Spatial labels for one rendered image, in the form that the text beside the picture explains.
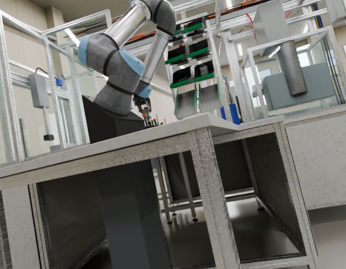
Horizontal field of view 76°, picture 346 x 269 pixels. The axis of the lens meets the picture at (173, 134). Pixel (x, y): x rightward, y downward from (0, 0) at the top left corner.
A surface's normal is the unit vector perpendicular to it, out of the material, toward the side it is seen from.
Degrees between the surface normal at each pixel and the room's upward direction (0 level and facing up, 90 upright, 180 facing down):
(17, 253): 90
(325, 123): 90
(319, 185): 90
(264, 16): 90
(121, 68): 104
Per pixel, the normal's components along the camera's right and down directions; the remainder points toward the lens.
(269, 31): -0.18, -0.04
